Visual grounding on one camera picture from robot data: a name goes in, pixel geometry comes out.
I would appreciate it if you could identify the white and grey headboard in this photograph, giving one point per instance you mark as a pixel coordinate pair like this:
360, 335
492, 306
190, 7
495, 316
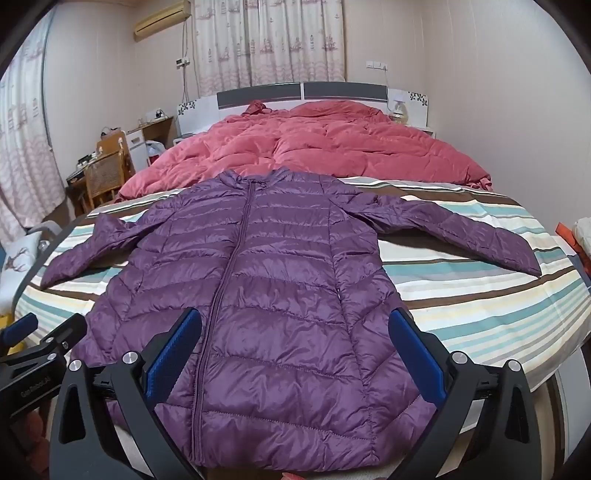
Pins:
258, 94

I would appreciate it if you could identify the beige air conditioner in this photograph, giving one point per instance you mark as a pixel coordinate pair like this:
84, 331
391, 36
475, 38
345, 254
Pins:
161, 21

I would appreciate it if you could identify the red and white plastic bag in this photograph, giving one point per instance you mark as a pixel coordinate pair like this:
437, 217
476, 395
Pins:
154, 152

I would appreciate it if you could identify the dark red cloth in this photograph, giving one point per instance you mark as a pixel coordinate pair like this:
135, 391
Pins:
32, 429

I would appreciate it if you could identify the white patterned window curtain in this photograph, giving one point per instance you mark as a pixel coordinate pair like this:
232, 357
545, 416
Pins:
268, 41

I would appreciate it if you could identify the wooden nightstand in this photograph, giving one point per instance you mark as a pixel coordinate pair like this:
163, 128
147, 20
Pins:
159, 127

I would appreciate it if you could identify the white deer print cloth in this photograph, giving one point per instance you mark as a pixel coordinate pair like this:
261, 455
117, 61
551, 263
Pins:
16, 267

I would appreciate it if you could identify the red duvet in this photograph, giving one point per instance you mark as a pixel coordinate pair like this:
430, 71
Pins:
323, 143

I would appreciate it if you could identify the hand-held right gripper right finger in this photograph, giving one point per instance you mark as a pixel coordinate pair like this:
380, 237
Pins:
415, 355

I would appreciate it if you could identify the orange item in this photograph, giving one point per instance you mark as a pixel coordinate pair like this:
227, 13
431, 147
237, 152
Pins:
564, 230

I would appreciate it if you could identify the wooden rattan chair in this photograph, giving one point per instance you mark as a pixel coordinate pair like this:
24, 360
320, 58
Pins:
104, 173

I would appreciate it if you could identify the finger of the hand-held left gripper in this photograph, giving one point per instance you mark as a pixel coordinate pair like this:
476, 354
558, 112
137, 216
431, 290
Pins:
62, 334
18, 325

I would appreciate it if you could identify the striped bed sheet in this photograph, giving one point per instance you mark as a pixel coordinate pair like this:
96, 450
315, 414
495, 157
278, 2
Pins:
485, 300

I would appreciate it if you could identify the white patterned side curtain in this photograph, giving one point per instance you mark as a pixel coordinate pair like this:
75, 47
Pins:
23, 138

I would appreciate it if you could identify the white wall socket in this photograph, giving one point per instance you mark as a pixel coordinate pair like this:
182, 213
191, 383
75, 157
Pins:
182, 61
376, 64

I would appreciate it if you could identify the purple down jacket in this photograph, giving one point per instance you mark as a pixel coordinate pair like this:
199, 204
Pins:
277, 300

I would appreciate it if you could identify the white crumpled cloth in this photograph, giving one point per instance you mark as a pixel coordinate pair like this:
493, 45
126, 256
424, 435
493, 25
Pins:
582, 240

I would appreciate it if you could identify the dark cluttered desk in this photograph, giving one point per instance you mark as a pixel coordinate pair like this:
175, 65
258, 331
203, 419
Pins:
76, 175

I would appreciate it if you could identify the white drawer cabinet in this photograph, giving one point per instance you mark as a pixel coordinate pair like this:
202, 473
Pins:
137, 145

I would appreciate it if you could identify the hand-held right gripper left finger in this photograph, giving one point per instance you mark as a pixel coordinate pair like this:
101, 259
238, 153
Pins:
171, 350

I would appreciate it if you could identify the white table lamp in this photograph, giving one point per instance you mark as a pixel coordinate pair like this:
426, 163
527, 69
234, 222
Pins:
399, 108

